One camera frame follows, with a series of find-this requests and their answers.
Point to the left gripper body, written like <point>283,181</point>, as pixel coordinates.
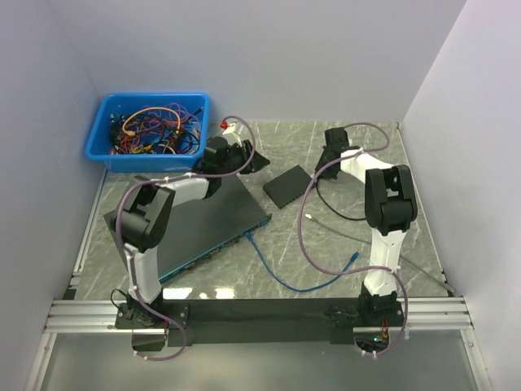
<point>238,157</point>

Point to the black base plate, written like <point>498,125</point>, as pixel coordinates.
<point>226,321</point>

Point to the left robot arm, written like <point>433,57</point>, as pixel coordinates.
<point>209,166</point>

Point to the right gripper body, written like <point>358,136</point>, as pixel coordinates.
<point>328,173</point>

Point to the small black network switch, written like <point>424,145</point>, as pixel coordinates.
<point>287,187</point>

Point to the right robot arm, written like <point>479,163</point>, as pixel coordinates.
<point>390,205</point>

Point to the blue plastic bin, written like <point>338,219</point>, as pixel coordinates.
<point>137,132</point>

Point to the aluminium rail frame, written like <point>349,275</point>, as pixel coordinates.
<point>82,351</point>

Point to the large black network switch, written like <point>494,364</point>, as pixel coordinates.
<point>161,229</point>

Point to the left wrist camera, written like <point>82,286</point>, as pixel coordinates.
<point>229,129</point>

